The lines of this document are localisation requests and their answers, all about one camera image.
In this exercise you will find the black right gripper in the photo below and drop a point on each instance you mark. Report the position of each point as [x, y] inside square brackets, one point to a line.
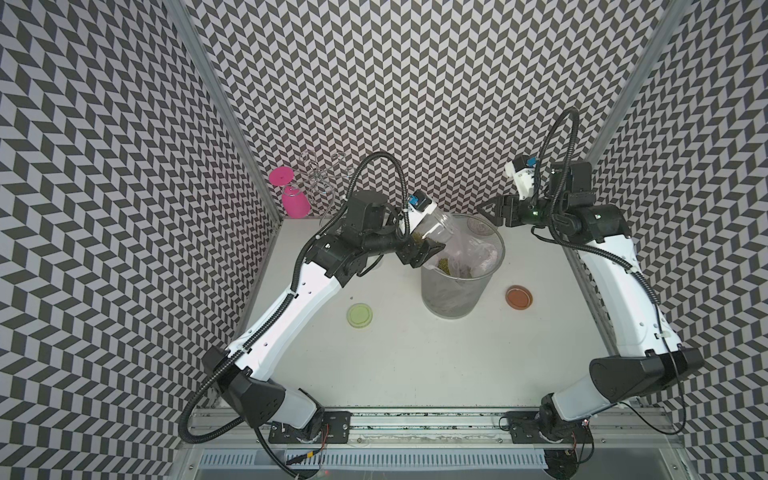
[501, 203]

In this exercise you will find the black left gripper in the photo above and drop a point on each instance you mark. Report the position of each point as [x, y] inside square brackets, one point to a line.
[421, 252]

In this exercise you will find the grey mesh waste bin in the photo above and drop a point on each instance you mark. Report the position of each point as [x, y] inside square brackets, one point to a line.
[453, 280]

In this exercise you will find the orange jar lid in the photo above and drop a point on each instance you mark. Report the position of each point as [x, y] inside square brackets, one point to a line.
[519, 297]

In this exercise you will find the light green jar lid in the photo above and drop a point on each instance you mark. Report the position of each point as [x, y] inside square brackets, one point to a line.
[359, 315]

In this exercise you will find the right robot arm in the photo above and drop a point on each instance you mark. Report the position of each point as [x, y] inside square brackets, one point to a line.
[554, 192]

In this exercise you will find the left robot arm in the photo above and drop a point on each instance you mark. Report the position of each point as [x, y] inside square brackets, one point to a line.
[365, 229]

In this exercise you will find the mung beans pile in bin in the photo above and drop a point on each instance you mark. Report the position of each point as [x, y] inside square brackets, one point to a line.
[444, 265]

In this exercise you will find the clear plastic bin liner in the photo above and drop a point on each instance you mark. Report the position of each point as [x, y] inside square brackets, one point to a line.
[473, 251]

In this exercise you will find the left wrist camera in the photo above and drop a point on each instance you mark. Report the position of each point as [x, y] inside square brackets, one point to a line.
[420, 205]

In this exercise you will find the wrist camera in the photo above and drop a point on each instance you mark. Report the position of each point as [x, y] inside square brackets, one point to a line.
[521, 171]
[420, 205]

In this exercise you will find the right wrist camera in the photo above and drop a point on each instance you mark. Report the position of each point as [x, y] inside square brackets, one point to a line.
[521, 171]

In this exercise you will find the wire stand with pink discs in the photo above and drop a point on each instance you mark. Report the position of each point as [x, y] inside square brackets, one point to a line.
[311, 187]

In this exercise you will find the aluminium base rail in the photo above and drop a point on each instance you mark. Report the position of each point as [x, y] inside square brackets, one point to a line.
[475, 443]

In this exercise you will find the aluminium corner frame post right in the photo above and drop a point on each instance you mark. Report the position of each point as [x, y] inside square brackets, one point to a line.
[659, 39]

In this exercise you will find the aluminium corner frame post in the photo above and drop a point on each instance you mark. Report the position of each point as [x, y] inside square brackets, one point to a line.
[659, 39]
[179, 15]

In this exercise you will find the aluminium corner frame post left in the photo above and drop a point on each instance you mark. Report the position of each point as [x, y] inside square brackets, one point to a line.
[179, 15]

